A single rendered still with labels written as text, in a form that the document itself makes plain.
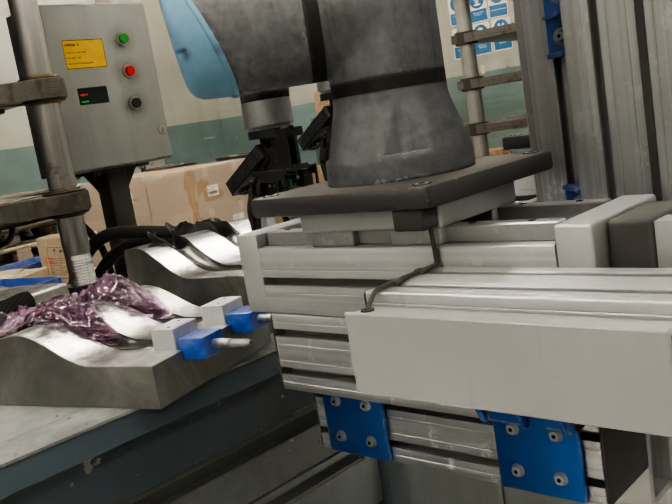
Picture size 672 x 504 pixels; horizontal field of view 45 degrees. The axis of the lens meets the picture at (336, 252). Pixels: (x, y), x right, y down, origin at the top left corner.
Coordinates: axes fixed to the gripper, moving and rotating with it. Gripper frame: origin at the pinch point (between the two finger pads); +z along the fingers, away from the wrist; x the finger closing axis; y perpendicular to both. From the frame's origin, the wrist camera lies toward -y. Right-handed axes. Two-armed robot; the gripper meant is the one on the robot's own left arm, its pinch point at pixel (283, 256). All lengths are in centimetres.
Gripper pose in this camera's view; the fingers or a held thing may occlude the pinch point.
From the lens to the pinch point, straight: 129.6
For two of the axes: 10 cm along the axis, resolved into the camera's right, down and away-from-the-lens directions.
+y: 7.1, 0.0, -7.0
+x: 6.8, -2.3, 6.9
